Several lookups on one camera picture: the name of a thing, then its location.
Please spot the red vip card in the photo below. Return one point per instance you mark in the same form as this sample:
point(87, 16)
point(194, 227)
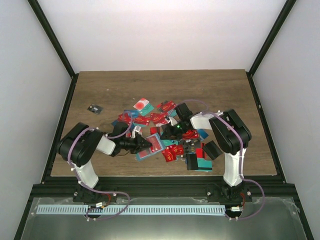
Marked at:
point(166, 106)
point(171, 152)
point(156, 143)

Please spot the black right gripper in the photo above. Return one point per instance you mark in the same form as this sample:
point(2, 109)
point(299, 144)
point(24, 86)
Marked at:
point(168, 132)

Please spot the blue leather card holder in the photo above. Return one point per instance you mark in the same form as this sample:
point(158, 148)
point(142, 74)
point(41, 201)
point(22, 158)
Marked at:
point(148, 148)

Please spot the teal card with stripe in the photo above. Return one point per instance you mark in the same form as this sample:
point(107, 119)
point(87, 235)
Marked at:
point(204, 165)

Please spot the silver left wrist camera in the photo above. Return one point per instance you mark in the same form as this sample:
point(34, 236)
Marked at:
point(136, 131)

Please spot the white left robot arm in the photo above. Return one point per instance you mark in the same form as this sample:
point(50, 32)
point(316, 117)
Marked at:
point(80, 143)

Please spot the black aluminium frame rail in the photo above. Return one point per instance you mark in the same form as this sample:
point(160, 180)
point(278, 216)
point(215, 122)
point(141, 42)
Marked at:
point(159, 186)

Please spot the small black card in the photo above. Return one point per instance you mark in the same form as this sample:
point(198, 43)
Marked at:
point(96, 109)

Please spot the white red circle card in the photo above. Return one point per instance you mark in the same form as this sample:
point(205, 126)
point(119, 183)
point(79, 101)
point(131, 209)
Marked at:
point(141, 104)

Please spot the light blue slotted rail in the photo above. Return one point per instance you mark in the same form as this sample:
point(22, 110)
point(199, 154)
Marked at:
point(201, 210)

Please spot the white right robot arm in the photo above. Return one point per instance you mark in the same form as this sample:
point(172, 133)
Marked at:
point(232, 139)

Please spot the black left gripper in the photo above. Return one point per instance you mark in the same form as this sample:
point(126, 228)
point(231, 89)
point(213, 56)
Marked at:
point(140, 141)

